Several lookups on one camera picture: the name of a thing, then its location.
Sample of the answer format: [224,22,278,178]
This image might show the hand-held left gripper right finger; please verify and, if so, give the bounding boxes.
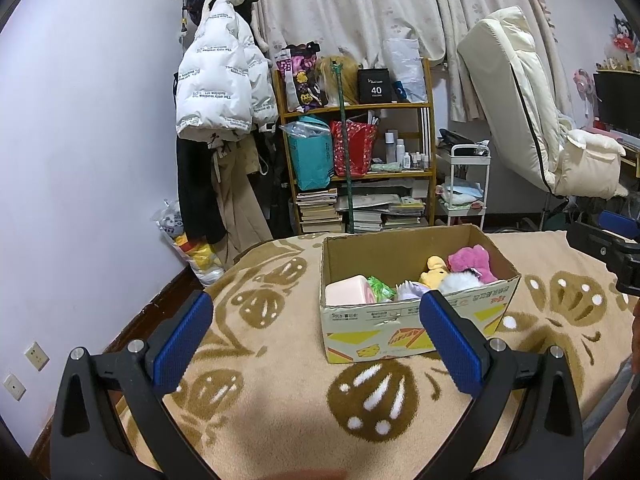
[419,289,587,480]

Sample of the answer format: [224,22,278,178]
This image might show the purple printed bag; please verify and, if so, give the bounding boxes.
[274,41,327,114]

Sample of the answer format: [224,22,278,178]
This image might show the yellow plush toy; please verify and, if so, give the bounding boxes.
[418,255,451,289]

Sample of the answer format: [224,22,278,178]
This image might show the clear plastic bag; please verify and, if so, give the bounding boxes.
[384,37,427,104]

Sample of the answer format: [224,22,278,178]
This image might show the lavender plush doll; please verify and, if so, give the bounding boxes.
[395,280,431,302]

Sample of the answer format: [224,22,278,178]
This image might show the pink desk fan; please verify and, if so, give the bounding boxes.
[573,67,599,122]

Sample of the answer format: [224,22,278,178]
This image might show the pile of books and magazines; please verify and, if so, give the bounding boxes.
[334,184,432,232]

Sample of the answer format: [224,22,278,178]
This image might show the teal paper bag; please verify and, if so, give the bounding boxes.
[284,116,334,192]

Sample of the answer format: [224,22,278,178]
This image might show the black hanging garment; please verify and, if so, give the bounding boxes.
[175,135,229,247]

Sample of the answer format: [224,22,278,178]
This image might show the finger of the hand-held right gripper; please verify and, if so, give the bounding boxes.
[597,209,640,241]
[565,220,627,262]

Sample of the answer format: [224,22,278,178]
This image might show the cream folding lounge chair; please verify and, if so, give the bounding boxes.
[456,6,629,199]

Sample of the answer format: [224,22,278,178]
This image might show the stack of old books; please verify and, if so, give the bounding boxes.
[294,187,347,234]

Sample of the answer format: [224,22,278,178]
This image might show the blonde wig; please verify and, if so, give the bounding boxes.
[314,54,362,107]

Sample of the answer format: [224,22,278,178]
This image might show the row of white bottles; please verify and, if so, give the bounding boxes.
[384,129,432,172]

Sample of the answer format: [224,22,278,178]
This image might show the floral white curtain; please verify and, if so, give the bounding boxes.
[239,0,568,122]

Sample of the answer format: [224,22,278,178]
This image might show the white puffer jacket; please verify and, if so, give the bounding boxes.
[175,0,279,144]

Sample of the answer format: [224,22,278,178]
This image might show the khaki coat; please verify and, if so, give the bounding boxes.
[212,136,274,262]

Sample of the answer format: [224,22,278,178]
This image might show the red gift bag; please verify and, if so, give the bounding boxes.
[329,119,379,179]

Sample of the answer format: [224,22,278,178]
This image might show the white fluffy plush toy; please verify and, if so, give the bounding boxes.
[439,269,484,294]

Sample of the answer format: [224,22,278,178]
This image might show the plastic bag of plush toys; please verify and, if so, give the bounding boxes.
[152,199,227,287]

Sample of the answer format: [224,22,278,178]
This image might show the green snack packet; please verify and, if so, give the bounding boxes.
[367,275,399,304]

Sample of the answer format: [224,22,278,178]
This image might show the pink soft cushion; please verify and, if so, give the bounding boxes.
[325,274,375,307]

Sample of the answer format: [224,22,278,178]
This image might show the yellow wooden bookshelf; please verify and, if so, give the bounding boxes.
[272,57,439,237]

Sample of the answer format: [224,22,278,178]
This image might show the white utility cart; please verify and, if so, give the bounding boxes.
[434,129,494,229]

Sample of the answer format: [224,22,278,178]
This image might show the black monitor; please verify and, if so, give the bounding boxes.
[592,70,640,137]

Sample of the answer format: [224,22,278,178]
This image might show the printed cardboard box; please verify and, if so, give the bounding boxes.
[320,223,522,365]

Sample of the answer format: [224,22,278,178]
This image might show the black cat figurine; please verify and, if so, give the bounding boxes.
[606,12,639,57]

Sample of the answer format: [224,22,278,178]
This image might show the beige printed blanket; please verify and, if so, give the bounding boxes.
[114,229,640,480]

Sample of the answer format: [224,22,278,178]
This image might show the green pole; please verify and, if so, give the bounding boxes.
[334,59,357,234]

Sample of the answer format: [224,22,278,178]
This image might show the pink bear plush toy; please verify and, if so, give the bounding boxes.
[447,244,499,284]

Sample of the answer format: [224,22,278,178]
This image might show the black cardboard box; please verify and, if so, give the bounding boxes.
[357,67,391,104]

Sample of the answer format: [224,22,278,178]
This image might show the grey blue cloth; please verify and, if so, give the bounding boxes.
[584,359,640,432]

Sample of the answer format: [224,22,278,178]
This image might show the dark hanging bag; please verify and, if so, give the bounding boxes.
[250,124,297,239]

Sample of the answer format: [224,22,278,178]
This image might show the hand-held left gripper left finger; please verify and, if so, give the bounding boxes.
[49,290,215,480]

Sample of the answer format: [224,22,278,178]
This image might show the white wall socket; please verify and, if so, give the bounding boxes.
[2,372,27,402]
[25,341,50,372]

